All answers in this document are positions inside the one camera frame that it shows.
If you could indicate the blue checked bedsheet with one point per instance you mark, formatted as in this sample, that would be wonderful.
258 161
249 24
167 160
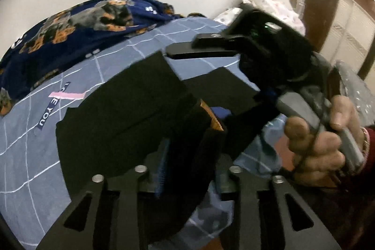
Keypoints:
29 165

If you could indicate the white dotted cloth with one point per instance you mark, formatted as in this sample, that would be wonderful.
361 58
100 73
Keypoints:
275 1

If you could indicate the navy dog-print blanket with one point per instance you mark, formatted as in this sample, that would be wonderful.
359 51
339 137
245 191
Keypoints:
58 48

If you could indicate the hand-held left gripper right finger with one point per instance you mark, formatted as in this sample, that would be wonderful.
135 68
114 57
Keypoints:
224 182

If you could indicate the grey speckled cloth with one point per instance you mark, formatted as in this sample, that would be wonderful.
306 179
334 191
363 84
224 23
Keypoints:
357 91

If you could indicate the brown wooden door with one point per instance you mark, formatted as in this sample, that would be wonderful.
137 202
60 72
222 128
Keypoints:
319 4

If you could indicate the white panelled wardrobe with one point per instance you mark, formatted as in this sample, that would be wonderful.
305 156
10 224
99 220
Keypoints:
351 30

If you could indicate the black pants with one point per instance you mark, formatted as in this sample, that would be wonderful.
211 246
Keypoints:
131 121

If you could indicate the person's dark clothing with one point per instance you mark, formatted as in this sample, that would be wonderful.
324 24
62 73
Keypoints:
345 209

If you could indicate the person's right forearm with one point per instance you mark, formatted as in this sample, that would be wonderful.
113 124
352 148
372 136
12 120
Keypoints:
370 147

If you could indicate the person's right hand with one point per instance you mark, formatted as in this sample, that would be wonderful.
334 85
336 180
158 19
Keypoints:
319 150

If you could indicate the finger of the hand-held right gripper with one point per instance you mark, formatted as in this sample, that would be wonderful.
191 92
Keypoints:
215 39
199 51

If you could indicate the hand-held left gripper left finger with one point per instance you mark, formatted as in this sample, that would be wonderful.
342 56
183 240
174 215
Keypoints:
162 176

